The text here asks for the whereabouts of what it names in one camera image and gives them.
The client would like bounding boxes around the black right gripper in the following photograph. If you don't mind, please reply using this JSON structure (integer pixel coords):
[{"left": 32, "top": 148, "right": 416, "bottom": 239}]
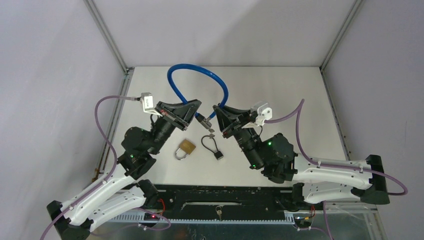
[{"left": 213, "top": 104, "right": 265, "bottom": 170}]

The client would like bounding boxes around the padlock key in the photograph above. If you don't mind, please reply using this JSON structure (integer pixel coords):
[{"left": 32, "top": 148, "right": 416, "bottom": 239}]
[{"left": 215, "top": 205, "right": 222, "bottom": 221}]

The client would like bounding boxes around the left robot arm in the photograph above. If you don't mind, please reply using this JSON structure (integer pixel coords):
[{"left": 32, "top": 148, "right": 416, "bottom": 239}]
[{"left": 47, "top": 99, "right": 202, "bottom": 240}]

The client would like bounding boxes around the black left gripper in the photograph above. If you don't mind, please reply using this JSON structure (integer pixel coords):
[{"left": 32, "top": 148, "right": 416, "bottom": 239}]
[{"left": 147, "top": 100, "right": 201, "bottom": 155}]

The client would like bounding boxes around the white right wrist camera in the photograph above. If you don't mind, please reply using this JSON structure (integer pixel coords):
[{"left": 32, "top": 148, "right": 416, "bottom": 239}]
[{"left": 242, "top": 101, "right": 273, "bottom": 129}]

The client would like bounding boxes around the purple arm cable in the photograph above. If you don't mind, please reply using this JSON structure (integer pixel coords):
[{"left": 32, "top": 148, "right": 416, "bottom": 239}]
[
  {"left": 39, "top": 95, "right": 172, "bottom": 240},
  {"left": 264, "top": 98, "right": 409, "bottom": 240}
]

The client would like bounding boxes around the blue cable lock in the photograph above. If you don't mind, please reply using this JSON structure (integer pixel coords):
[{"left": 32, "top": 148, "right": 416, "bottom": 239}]
[{"left": 166, "top": 63, "right": 229, "bottom": 108}]

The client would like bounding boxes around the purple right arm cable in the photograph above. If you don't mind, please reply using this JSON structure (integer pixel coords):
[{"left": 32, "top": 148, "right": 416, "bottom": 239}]
[{"left": 264, "top": 98, "right": 409, "bottom": 240}]

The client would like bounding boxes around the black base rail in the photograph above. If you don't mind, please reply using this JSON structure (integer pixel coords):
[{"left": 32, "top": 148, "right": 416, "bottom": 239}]
[{"left": 127, "top": 184, "right": 319, "bottom": 223}]

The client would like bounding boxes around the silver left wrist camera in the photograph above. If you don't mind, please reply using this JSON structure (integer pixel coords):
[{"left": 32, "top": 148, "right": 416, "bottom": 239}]
[{"left": 140, "top": 92, "right": 155, "bottom": 114}]

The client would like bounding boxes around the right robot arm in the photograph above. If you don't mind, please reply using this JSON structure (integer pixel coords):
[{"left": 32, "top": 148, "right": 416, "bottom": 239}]
[{"left": 213, "top": 102, "right": 390, "bottom": 209}]

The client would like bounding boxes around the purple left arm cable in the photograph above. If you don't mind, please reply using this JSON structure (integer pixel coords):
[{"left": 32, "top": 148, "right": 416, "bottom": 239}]
[{"left": 39, "top": 95, "right": 172, "bottom": 240}]

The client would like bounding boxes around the black cable lock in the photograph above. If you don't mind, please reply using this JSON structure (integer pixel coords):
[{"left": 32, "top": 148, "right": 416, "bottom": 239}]
[{"left": 200, "top": 134, "right": 224, "bottom": 162}]

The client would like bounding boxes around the brass padlock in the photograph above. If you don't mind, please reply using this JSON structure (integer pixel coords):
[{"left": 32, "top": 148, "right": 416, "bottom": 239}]
[{"left": 174, "top": 139, "right": 197, "bottom": 161}]

